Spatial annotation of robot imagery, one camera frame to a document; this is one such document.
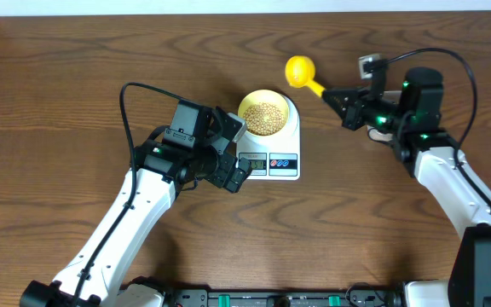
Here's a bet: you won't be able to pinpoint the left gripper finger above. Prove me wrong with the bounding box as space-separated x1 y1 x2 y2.
223 158 252 193
213 107 246 154

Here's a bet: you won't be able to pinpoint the yellow plastic measuring scoop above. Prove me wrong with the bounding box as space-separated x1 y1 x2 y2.
285 55 325 97

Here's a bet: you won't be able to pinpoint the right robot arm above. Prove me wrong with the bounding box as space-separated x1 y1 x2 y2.
321 67 491 306

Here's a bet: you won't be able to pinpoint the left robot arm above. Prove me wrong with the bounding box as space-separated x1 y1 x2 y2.
20 101 251 307

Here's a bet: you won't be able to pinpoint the soybeans in bowl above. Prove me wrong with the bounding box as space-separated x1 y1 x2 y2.
243 102 286 136

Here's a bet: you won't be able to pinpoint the pale yellow bowl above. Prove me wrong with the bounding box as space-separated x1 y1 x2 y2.
238 90 289 123

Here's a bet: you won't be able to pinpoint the white digital kitchen scale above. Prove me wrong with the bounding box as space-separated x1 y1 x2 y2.
236 94 301 181

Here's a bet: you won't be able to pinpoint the clear plastic container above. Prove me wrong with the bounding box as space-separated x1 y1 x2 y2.
367 90 401 142

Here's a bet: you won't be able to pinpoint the left black cable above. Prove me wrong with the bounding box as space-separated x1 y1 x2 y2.
70 82 187 307

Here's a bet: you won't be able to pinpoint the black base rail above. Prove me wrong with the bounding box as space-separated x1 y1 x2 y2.
117 276 407 307

